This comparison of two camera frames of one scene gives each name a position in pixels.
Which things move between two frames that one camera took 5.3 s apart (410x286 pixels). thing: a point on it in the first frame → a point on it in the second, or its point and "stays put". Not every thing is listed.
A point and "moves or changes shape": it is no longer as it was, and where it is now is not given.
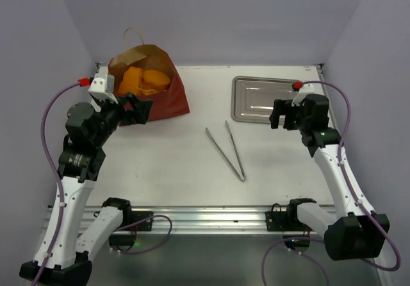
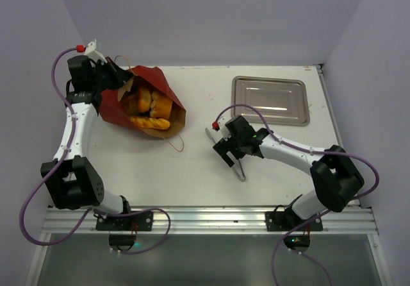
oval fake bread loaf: (155, 79) → (161, 106)
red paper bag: (148, 71) moves or changes shape
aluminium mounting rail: (189, 219) stays put
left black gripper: (141, 107) → (120, 75)
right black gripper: (287, 113) → (227, 148)
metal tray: (252, 97) stays put
